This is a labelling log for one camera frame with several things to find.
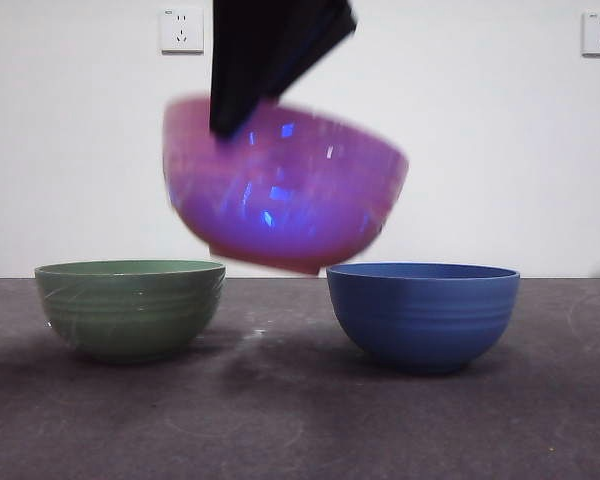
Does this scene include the red ribbed bowl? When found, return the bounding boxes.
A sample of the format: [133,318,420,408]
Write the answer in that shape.
[162,91,410,276]

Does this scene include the green ribbed bowl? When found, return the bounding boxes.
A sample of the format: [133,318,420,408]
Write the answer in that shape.
[33,258,227,364]

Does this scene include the blue ribbed bowl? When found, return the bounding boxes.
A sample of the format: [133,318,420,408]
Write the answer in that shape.
[325,261,523,375]

